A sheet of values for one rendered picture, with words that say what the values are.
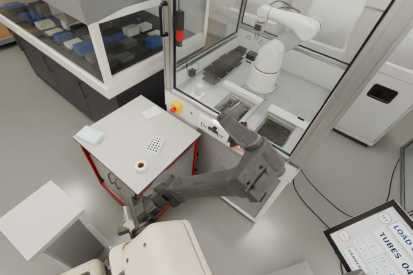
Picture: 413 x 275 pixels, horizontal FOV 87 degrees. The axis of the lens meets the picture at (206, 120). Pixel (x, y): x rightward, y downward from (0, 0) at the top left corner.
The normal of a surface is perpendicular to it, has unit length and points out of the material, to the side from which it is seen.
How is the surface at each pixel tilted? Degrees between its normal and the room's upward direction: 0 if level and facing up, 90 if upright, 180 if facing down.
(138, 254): 48
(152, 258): 40
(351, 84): 90
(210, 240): 0
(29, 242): 0
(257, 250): 0
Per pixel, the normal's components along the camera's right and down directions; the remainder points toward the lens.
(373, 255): -0.67, -0.33
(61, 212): 0.10, -0.68
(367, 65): -0.60, 0.54
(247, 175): 0.38, -0.04
